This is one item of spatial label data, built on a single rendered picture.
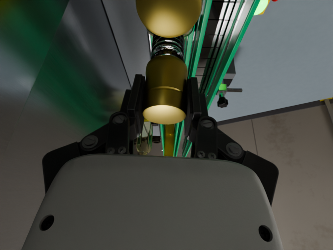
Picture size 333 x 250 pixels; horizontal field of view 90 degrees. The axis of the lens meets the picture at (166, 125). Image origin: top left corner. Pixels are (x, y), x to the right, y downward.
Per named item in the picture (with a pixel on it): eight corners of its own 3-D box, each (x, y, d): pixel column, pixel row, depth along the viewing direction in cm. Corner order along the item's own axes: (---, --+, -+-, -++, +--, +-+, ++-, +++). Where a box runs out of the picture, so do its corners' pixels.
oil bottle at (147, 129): (139, 105, 75) (133, 163, 65) (151, 104, 74) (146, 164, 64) (143, 111, 81) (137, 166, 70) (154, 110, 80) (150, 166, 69)
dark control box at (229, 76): (212, 55, 64) (214, 73, 60) (233, 56, 63) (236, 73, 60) (207, 70, 71) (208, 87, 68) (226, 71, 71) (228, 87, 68)
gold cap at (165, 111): (143, 53, 13) (137, 103, 11) (190, 55, 13) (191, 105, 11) (148, 82, 16) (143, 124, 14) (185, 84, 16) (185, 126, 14)
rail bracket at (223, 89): (216, 63, 50) (220, 102, 45) (241, 64, 50) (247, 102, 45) (213, 72, 54) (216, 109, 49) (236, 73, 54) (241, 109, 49)
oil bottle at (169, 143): (165, 133, 108) (162, 178, 97) (173, 133, 108) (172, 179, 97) (165, 136, 113) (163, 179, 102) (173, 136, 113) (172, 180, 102)
